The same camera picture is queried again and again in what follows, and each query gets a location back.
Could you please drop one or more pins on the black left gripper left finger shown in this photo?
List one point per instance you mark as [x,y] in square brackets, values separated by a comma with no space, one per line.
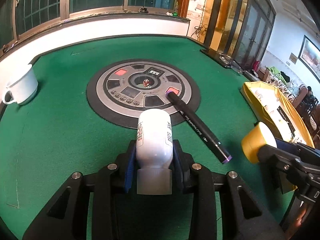
[123,168]

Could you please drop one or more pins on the white ceramic mug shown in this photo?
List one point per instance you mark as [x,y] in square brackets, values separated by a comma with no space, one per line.
[22,87]

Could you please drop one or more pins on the round mahjong table control panel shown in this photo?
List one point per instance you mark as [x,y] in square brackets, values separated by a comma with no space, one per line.
[121,91]

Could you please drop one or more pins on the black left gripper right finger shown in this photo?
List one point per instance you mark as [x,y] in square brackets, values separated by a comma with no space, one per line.
[186,177]

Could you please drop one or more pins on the black phone on table edge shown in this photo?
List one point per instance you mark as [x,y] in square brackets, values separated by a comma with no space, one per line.
[217,57]

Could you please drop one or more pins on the framed wall painting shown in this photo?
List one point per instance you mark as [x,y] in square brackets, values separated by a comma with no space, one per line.
[310,56]

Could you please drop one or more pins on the yellow lined storage box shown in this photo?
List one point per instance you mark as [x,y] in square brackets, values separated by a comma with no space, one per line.
[272,108]

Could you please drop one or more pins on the white bottle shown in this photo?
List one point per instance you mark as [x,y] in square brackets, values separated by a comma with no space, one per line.
[154,153]

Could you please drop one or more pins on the black marker purple cap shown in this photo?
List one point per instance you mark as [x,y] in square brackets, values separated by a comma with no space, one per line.
[200,128]

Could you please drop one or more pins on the yellow jar white lid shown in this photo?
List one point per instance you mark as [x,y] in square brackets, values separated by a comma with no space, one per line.
[259,136]

